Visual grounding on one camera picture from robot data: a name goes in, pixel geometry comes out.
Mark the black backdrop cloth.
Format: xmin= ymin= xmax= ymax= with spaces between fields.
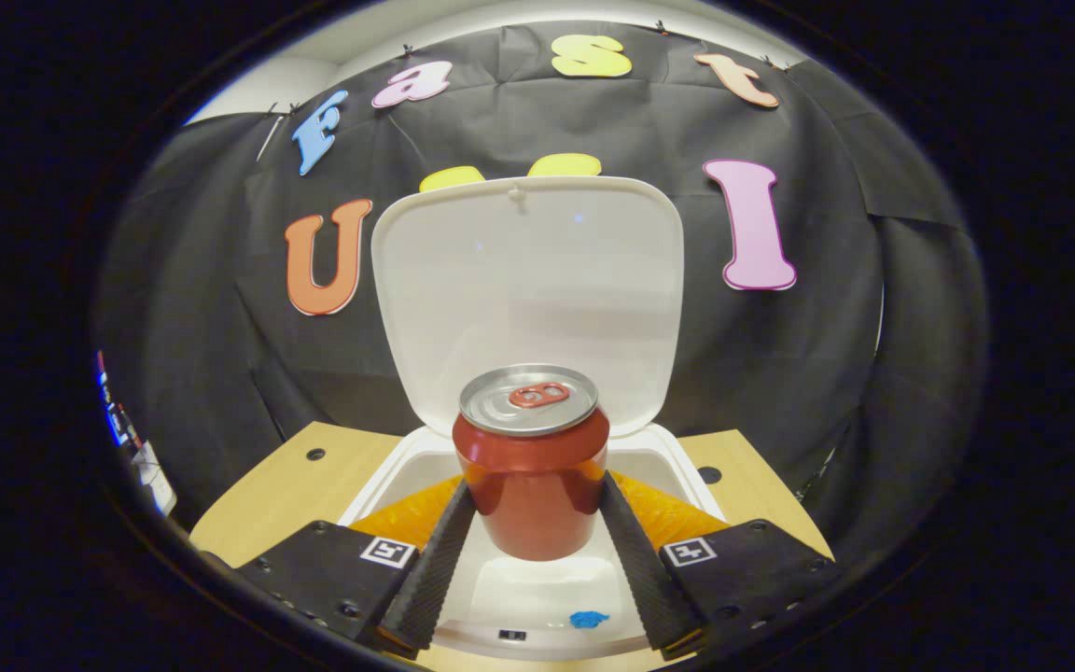
xmin=94 ymin=19 xmax=991 ymax=561

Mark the red pop can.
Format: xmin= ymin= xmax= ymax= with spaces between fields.
xmin=452 ymin=364 xmax=611 ymax=563

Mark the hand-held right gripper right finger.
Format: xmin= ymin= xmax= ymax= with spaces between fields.
xmin=599 ymin=471 xmax=845 ymax=654

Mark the computer monitor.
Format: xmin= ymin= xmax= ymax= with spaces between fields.
xmin=97 ymin=350 xmax=142 ymax=451

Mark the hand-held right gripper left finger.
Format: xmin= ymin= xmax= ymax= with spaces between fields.
xmin=237 ymin=481 xmax=478 ymax=654

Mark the wooden desktop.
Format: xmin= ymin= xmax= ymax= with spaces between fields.
xmin=189 ymin=422 xmax=835 ymax=672

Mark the white side table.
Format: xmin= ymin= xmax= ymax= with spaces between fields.
xmin=132 ymin=441 xmax=176 ymax=516

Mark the white desktop garbage bin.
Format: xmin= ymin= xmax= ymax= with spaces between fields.
xmin=337 ymin=175 xmax=727 ymax=662

